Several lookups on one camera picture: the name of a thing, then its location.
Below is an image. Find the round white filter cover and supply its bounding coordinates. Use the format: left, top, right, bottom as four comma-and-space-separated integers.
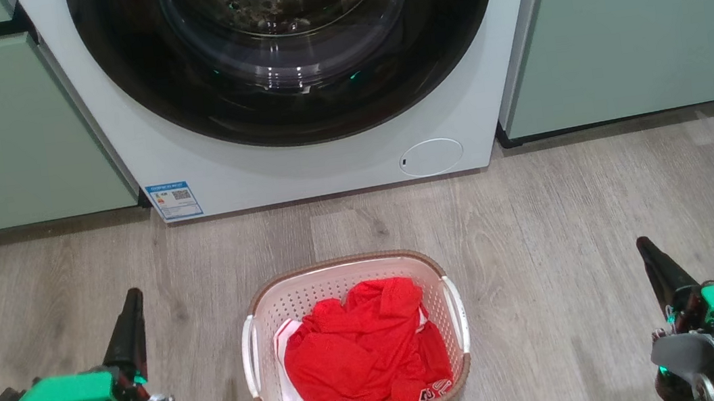
397, 135, 467, 180

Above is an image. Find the white garment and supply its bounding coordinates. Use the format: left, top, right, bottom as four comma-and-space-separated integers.
270, 309, 372, 401

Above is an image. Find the white front-load washing machine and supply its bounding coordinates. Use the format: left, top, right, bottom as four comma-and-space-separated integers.
16, 0, 581, 239

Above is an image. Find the red jersey garment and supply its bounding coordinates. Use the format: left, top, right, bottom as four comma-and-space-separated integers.
275, 270, 457, 401

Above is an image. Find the black round washer door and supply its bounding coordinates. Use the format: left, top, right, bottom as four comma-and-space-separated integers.
65, 0, 516, 172

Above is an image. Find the wide pale green cabinet panel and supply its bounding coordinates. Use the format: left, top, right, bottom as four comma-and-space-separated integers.
483, 0, 714, 144

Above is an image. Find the blue energy label sticker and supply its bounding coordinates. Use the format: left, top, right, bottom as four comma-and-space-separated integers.
145, 179, 205, 225

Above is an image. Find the pale green cabinet door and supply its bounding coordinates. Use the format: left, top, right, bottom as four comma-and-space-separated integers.
0, 21, 143, 235

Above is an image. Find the white perforated laundry basket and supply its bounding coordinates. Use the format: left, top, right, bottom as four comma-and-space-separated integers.
231, 242, 478, 401

